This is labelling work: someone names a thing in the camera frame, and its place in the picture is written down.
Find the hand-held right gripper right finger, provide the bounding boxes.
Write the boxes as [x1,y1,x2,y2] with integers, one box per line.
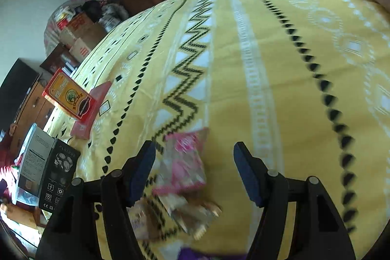
[233,141,358,260]

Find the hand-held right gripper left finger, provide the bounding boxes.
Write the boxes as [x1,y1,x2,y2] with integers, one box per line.
[36,140,156,260]

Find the brown clear snack packet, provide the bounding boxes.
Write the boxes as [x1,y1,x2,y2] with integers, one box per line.
[127,202,150,240]

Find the pink flamingo snack packet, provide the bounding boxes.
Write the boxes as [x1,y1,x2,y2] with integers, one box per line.
[153,128,210,194]

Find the gold snack packet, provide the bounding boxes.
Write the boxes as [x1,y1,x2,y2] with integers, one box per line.
[158,193,224,241]

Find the purple plum snack packet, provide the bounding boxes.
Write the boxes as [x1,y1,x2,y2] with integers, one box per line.
[176,246,248,260]

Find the flat red box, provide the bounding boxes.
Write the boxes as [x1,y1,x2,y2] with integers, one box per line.
[69,80,112,139]

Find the black product box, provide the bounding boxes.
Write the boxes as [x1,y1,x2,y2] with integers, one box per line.
[16,122,82,212]

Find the red box with green emblem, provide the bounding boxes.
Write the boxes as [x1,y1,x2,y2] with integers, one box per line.
[41,67,92,122]

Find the wooden cabinet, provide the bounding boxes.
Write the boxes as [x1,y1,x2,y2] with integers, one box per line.
[11,77,56,139]

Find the black screen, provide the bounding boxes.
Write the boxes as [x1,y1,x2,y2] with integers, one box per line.
[0,58,41,133]

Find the cardboard box with red print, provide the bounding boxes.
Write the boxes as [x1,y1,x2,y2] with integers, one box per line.
[59,13,108,63]

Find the black bag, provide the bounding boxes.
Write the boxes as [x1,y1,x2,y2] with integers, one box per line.
[82,0,104,20]

